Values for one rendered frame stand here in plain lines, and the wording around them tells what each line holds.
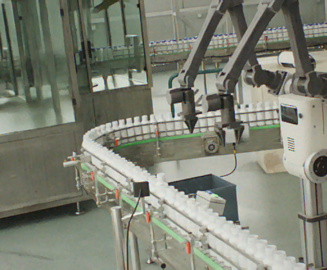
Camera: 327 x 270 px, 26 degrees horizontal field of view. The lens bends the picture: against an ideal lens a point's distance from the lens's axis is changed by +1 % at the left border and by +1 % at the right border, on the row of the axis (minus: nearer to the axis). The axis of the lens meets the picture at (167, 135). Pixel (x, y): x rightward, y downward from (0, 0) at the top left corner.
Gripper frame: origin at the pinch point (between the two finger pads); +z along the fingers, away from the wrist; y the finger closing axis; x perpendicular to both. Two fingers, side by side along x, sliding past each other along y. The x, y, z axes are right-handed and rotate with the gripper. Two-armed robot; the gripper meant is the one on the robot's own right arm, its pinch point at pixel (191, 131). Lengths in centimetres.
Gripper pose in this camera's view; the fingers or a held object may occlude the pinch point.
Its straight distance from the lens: 320.9
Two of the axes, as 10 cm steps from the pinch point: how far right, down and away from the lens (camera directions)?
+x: 4.8, 1.7, -8.6
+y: -8.7, 1.9, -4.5
